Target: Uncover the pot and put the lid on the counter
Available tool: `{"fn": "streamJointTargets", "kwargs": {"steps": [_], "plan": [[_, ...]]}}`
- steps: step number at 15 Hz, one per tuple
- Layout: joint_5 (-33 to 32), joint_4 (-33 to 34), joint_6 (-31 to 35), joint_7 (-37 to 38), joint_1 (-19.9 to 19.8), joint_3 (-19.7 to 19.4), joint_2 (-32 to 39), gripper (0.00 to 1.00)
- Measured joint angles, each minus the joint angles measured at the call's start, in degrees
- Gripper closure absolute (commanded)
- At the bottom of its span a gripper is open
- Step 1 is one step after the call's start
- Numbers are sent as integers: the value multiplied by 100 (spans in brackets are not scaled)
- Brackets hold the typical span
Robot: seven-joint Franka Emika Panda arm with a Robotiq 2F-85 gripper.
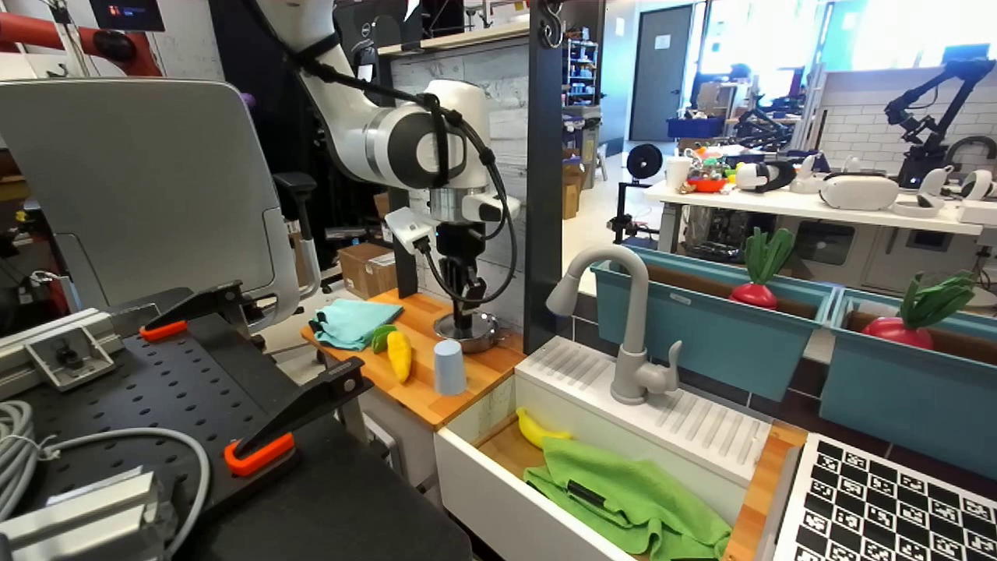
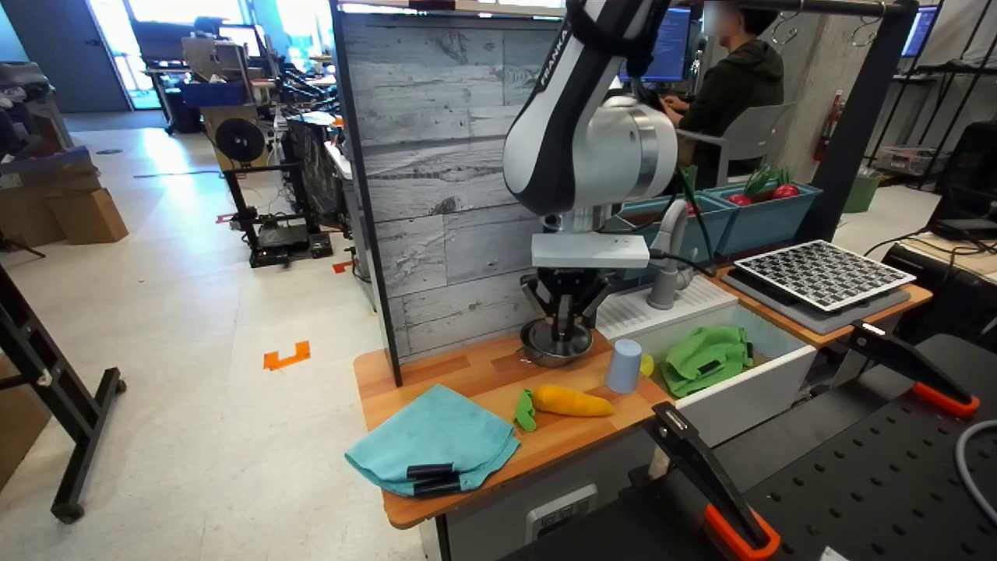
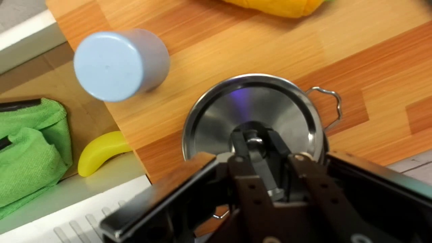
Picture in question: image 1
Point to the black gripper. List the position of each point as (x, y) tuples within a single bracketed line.
[(458, 246)]

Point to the black background robot arm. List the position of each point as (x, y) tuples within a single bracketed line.
[(919, 112)]

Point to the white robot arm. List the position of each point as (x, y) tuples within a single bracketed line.
[(362, 135)]

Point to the small steel pot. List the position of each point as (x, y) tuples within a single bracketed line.
[(469, 339)]

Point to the wooden counter top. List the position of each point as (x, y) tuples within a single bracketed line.
[(424, 390)]

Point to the grey-blue plastic cup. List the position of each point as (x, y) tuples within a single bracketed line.
[(449, 370)]

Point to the yellow toy corn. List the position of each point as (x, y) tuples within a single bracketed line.
[(400, 359)]

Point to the brown cardboard box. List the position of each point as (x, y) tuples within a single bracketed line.
[(362, 270)]

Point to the teal cloth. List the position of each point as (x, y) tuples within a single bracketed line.
[(352, 321)]

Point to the white toy sink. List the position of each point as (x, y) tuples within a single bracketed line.
[(581, 378)]

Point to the black vertical pillar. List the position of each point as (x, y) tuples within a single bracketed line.
[(545, 189)]

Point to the yellow toy banana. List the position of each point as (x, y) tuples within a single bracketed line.
[(538, 432)]

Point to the grey toy faucet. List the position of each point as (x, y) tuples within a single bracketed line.
[(626, 344)]

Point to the black round lamp stand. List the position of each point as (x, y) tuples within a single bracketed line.
[(642, 163)]

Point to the teal planter bin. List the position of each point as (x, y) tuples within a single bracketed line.
[(913, 405), (719, 337)]

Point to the green cloth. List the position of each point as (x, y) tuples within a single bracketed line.
[(625, 499)]

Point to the red toy radish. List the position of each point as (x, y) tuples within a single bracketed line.
[(913, 316), (763, 270)]

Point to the dark door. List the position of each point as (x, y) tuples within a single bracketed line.
[(662, 74)]

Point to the black pegboard table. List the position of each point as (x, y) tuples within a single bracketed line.
[(158, 392)]

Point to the white background table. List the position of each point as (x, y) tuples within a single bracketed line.
[(789, 208)]

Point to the wooden sink side board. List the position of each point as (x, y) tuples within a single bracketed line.
[(766, 488)]

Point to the black white checkerboard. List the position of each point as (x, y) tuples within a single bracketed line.
[(892, 509)]

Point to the red pipe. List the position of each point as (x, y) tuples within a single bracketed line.
[(63, 34)]

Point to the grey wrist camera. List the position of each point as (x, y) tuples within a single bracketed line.
[(407, 225)]

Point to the aluminium extrusion bracket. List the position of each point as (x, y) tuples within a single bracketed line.
[(74, 516), (63, 346)]

